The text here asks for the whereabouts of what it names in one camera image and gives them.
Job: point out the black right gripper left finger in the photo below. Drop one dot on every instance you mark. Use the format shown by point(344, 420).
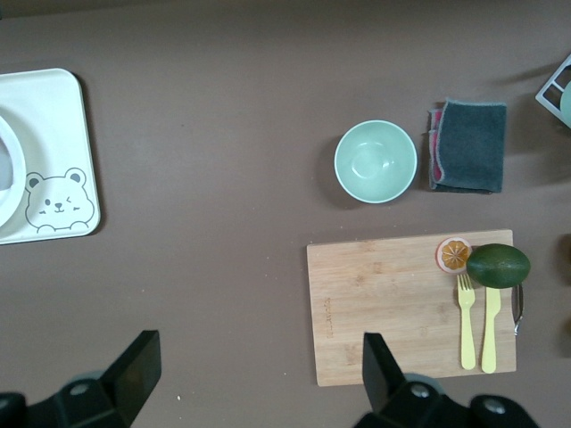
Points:
point(134, 374)

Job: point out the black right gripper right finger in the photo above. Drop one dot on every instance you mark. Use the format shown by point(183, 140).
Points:
point(383, 383)

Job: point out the white round plate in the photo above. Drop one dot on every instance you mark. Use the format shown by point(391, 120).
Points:
point(15, 156)

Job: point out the bamboo cutting board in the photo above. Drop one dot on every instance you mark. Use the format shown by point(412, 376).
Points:
point(379, 303)

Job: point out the yellow plastic fork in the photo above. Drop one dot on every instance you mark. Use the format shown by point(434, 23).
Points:
point(467, 325)

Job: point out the yellow plastic knife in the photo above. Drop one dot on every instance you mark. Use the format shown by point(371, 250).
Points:
point(490, 330)

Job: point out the toy orange slice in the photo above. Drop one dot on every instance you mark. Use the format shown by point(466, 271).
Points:
point(451, 255)

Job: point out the dark green avocado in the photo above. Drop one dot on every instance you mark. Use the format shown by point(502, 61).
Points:
point(498, 266)

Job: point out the pale green bowl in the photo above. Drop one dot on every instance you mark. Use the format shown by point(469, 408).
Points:
point(375, 162)

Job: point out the pink cloth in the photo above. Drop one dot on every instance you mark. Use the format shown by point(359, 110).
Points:
point(435, 147)

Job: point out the dark grey cloth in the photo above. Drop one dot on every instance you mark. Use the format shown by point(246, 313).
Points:
point(473, 147)

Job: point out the cream bear print tray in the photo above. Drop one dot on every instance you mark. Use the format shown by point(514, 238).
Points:
point(53, 134)

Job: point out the pale green cup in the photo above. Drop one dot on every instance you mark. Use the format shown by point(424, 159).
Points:
point(566, 104)

